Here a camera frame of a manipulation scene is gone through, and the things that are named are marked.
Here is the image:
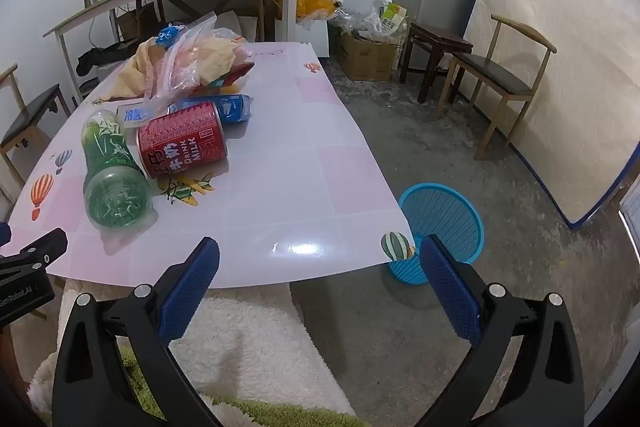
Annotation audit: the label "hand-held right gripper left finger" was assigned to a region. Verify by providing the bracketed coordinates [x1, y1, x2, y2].
[51, 236, 223, 427]

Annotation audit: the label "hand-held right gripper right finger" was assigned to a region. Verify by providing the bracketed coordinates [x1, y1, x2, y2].
[419, 234, 586, 427]

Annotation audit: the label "blue mesh waste basket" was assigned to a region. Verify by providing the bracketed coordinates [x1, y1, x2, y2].
[385, 183, 485, 285]

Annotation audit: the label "red drink can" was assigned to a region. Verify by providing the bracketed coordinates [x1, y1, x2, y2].
[136, 102, 228, 179]

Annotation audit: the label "blue snack packet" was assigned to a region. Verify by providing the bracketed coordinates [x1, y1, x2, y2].
[172, 94, 251, 125]

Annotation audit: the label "clear zip bag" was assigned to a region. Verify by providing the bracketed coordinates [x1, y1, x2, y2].
[144, 11, 221, 105]

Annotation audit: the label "cream fleece blanket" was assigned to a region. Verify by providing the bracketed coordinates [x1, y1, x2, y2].
[27, 279, 356, 418]

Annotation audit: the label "green plastic bottle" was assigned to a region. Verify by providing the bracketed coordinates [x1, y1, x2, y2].
[81, 109, 153, 230]

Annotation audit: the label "wooden chair dark seat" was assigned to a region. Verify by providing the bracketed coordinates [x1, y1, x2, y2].
[437, 14, 557, 160]
[0, 63, 71, 188]

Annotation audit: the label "green cloth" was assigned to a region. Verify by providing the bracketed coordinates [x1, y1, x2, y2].
[115, 342, 371, 427]

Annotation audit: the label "black plastic bag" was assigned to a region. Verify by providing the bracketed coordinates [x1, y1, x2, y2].
[76, 41, 146, 75]

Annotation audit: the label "cardboard box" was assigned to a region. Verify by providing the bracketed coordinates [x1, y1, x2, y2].
[116, 2, 161, 40]
[334, 31, 401, 82]

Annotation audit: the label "dark wooden stool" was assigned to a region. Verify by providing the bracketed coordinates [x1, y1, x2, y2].
[399, 23, 474, 104]

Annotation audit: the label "cream mattress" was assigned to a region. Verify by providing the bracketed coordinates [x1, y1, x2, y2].
[462, 0, 640, 228]

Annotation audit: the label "white plastic bags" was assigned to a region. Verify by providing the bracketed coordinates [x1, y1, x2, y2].
[332, 0, 408, 44]

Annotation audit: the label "green white packet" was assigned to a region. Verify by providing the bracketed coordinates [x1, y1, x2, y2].
[379, 2, 407, 32]

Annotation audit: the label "white foam box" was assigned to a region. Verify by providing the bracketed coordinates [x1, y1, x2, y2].
[295, 18, 331, 58]

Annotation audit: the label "yellow plastic bag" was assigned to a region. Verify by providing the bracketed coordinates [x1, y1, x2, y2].
[296, 0, 336, 20]

